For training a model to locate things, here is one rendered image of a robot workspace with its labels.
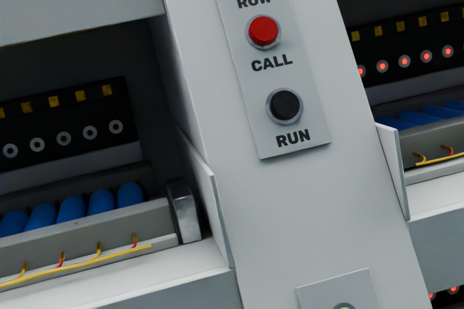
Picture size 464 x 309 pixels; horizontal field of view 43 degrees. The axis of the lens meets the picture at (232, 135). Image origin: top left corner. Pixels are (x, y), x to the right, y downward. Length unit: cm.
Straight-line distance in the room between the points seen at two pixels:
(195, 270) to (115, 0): 16
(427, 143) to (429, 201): 7
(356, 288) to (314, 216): 4
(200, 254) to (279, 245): 5
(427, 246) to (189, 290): 13
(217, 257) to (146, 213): 5
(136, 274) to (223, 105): 10
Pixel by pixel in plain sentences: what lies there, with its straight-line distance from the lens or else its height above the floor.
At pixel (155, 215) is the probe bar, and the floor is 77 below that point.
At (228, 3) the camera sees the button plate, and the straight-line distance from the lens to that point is 33.
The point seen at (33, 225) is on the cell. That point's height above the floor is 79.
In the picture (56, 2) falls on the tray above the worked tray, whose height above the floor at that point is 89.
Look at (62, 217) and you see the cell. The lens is 40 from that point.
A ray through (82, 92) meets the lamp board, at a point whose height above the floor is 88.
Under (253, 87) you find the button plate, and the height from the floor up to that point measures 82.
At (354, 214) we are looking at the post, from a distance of 32.
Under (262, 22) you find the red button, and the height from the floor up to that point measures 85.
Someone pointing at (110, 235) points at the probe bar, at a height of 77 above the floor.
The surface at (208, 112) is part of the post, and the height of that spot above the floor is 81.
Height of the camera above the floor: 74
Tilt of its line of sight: 10 degrees up
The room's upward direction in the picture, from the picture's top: 15 degrees counter-clockwise
